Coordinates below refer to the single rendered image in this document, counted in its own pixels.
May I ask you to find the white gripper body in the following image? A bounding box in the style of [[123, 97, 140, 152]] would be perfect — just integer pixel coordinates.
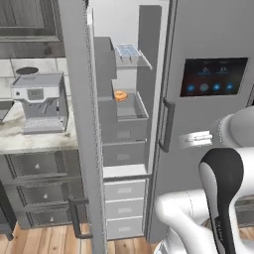
[[179, 130, 214, 150]]

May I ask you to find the grey open freezer bin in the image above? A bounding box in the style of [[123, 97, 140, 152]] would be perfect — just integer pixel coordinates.
[[114, 91, 150, 122]]

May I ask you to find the grey freezer drawer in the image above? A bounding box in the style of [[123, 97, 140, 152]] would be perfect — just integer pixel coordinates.
[[98, 118, 149, 144], [101, 141, 148, 168]]

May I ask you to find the white freezer drawer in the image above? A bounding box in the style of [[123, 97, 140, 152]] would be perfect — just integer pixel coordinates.
[[105, 216, 146, 241], [104, 197, 146, 220], [103, 179, 147, 201]]

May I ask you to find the clear glass freezer shelf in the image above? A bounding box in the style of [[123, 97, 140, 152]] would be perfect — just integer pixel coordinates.
[[115, 49, 154, 71]]

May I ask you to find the grey fridge door with screen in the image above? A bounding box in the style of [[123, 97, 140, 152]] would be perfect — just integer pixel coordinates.
[[145, 0, 254, 245]]

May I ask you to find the grey freezer door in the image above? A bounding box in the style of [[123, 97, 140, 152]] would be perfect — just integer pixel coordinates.
[[58, 0, 109, 254]]

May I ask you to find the dark grey counter drawer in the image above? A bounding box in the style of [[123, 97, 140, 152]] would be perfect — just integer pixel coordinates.
[[5, 151, 82, 183], [27, 206, 88, 230], [15, 181, 84, 210]]

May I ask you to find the orange donut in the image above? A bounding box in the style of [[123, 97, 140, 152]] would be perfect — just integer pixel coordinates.
[[113, 89, 129, 102]]

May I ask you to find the grey cupboard drawer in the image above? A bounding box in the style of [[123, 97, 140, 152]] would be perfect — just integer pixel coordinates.
[[235, 194, 254, 228]]

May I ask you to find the grey fridge body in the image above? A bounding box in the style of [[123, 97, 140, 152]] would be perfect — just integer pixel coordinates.
[[86, 0, 164, 241]]

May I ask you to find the grey coffee machine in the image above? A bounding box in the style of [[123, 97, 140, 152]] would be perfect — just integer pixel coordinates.
[[10, 66, 70, 135]]

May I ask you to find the dark wooden furniture leg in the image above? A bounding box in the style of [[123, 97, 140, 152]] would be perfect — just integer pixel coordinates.
[[0, 181, 18, 242]]

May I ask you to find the dark fridge door handle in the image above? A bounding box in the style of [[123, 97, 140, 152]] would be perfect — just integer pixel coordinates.
[[158, 96, 177, 154]]

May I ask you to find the dark freezer door handle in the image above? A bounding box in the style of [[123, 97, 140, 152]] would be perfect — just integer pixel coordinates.
[[66, 194, 94, 240]]

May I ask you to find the dark grey wall cupboard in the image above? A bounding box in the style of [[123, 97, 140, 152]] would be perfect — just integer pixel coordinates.
[[0, 0, 66, 60]]

